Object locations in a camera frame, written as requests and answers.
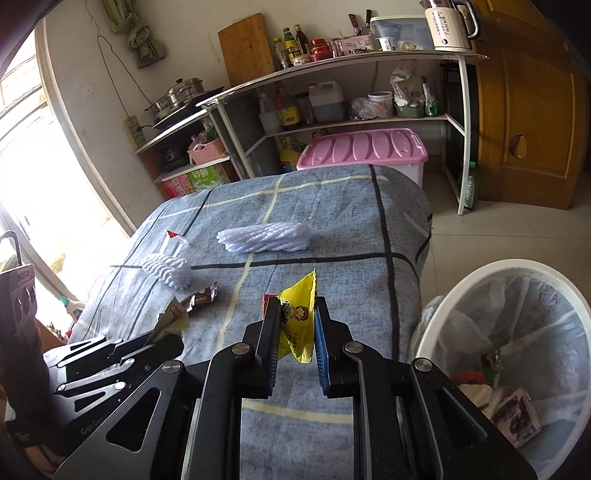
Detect pink woven basket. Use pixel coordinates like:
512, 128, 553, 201
187, 137, 227, 166

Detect wooden door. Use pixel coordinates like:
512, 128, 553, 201
471, 0, 591, 210

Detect white utensil holder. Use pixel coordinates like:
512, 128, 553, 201
339, 34, 375, 56

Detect pink carton box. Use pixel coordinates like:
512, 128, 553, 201
161, 178, 195, 199

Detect glass jar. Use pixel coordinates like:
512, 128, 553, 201
295, 92, 315, 125

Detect assorted snack packets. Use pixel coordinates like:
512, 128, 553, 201
191, 124, 222, 148

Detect white bottle with green label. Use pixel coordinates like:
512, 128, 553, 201
59, 295, 86, 324

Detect green plastic bottle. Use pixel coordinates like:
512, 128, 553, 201
464, 161, 478, 210

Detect white plastic jar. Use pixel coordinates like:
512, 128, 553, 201
367, 91, 394, 116

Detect white power strip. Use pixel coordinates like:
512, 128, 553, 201
124, 115, 143, 149

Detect brown snack wrapper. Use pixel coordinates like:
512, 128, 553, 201
179, 282, 219, 315

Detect green labelled sauce bottle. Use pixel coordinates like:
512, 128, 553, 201
283, 27, 301, 65

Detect green carton box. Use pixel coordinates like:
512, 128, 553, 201
187, 164, 222, 192

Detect yellow snack packet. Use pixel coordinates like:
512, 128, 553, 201
276, 268, 320, 365

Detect green snack bag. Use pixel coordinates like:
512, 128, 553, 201
480, 348, 506, 384

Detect black induction cooker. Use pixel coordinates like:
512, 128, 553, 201
151, 102, 211, 131

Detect white round trash bin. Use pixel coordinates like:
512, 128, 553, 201
409, 259, 591, 480

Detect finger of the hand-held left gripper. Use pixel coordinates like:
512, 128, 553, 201
55, 358, 177, 402
42, 333, 185, 370

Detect clear lidded storage box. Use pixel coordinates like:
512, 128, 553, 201
369, 16, 437, 51

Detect white plastic bottle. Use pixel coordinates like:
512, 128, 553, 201
257, 92, 281, 134

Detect clear plastic bag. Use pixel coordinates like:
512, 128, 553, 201
350, 97, 377, 121

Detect white electric kettle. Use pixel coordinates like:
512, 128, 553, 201
424, 0, 478, 51

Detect steel steamer pot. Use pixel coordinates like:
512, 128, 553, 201
147, 78, 206, 116

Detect white wide shelf unit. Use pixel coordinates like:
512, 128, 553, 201
198, 48, 489, 217

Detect hanging olive cloth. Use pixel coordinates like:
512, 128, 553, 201
102, 0, 167, 70

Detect dark soy sauce bottle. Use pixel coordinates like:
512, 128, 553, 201
276, 82, 303, 130

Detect white narrow shelf unit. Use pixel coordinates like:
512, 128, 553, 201
133, 104, 247, 185

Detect white jug with dark liquid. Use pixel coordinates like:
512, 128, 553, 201
308, 80, 347, 123

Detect red tin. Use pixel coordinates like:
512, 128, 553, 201
308, 38, 332, 62

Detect clear cup with red lid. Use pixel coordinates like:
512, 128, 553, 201
159, 229, 191, 259

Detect yellow cooking oil bottle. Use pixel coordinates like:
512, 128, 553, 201
279, 135, 310, 174

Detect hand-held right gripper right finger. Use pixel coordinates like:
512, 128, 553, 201
314, 295, 539, 480

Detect black rice cooker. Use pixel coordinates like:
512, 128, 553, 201
154, 144, 190, 169

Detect pale green snack wrapper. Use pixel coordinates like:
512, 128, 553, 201
158, 296, 191, 344

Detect white framed window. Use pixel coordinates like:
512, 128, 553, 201
0, 28, 139, 315

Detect purple drink carton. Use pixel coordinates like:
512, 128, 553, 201
489, 387, 543, 448

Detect pink lidded storage box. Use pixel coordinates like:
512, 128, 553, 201
295, 128, 429, 190

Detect translucent bin liner bag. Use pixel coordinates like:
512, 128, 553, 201
420, 272, 591, 467

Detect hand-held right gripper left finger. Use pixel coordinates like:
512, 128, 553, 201
53, 296, 283, 480

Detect cream paper bag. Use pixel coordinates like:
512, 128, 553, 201
455, 382, 495, 414

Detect white plastic bags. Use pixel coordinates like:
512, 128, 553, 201
390, 62, 439, 109

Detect wooden cutting board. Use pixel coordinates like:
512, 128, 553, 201
218, 12, 277, 86

